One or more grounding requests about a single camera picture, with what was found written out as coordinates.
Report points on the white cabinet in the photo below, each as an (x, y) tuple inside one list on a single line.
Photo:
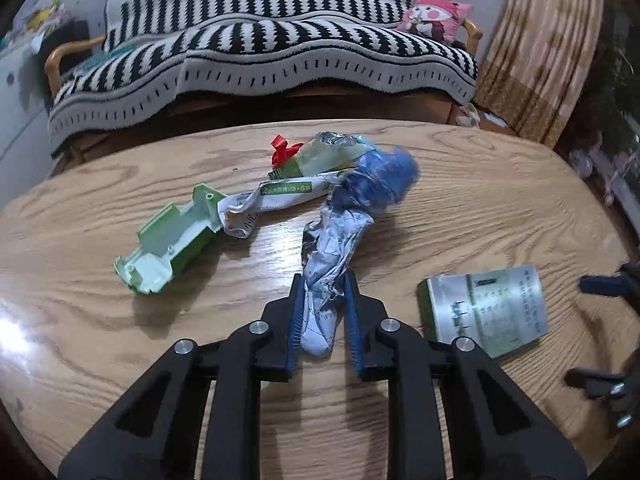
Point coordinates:
[(25, 146)]

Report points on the green plastic toy tray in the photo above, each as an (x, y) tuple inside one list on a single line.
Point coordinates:
[(170, 241)]

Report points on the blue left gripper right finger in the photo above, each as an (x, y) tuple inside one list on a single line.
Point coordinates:
[(363, 315)]

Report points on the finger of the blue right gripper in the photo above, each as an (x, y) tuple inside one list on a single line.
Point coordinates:
[(597, 384), (605, 285)]

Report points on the beige patterned curtain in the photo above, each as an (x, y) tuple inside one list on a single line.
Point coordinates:
[(537, 64)]

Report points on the blue foil wrapper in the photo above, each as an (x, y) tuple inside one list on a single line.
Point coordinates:
[(361, 193)]

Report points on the striped black white sofa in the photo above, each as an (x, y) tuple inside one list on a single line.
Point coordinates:
[(154, 51)]

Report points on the silver green foil snack bag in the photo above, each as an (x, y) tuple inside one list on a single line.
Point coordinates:
[(325, 152)]

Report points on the white green long wrapper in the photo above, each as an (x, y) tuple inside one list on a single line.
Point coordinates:
[(239, 213)]

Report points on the silver green box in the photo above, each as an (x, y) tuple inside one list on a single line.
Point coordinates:
[(501, 310)]

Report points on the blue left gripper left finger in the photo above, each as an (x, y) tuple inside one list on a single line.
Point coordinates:
[(285, 318)]

